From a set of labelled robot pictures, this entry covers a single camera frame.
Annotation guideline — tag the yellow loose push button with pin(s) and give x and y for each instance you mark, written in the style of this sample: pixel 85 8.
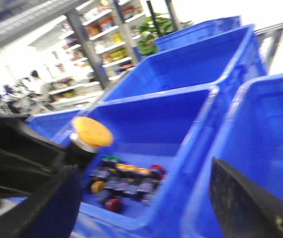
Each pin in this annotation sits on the yellow loose push button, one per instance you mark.
pixel 97 187

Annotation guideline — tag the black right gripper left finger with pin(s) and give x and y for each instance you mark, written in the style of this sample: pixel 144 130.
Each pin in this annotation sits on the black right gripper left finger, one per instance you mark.
pixel 40 193

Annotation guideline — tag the left blue plastic crate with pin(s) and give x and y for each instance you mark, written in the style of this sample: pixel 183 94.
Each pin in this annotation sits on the left blue plastic crate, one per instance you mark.
pixel 173 129

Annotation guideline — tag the green potted plant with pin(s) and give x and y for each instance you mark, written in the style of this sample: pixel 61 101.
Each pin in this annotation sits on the green potted plant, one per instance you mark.
pixel 150 31

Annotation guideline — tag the grey steel pillar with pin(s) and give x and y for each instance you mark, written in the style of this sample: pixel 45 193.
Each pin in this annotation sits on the grey steel pillar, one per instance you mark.
pixel 74 20

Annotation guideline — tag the right blue plastic crate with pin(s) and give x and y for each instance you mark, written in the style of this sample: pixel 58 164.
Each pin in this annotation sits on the right blue plastic crate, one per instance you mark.
pixel 251 140

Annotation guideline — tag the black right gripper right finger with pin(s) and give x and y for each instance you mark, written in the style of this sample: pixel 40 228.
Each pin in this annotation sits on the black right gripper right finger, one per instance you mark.
pixel 243 209

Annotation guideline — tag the red loose push button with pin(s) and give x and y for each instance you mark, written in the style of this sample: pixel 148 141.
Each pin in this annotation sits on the red loose push button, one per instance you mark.
pixel 114 205

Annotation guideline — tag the rear right blue crate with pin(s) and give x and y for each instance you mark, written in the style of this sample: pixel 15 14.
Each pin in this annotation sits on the rear right blue crate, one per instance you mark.
pixel 197 32

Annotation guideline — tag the pile of push buttons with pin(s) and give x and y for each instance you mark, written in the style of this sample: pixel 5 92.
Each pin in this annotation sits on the pile of push buttons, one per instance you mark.
pixel 129 179

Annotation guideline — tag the white store shelving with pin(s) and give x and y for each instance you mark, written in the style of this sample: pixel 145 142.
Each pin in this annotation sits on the white store shelving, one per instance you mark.
pixel 112 32

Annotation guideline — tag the person in white shirt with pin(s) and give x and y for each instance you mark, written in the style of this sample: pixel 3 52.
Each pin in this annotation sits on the person in white shirt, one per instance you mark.
pixel 39 86

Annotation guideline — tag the blue plastic crate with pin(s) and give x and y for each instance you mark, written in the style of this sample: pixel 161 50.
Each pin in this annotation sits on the blue plastic crate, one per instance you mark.
pixel 173 129
pixel 251 140

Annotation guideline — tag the rear left blue crate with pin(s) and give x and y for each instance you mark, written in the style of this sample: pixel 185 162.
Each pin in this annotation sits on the rear left blue crate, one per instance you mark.
pixel 226 60

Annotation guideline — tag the yellow push button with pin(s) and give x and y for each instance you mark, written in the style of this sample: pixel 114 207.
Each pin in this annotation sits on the yellow push button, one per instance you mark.
pixel 88 136
pixel 97 187

